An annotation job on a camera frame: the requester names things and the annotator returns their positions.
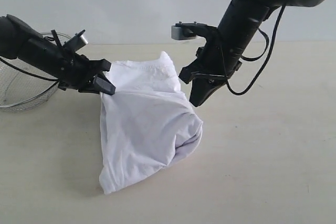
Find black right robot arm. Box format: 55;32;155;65
171;0;324;106

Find white t-shirt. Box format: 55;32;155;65
99;51;203;195

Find metal wire mesh basket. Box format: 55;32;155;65
0;31;71;113

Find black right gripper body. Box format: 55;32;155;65
194;32;241;82

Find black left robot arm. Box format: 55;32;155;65
1;14;116;95

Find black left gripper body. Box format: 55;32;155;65
18;38;104;93

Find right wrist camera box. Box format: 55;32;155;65
171;22;220;42

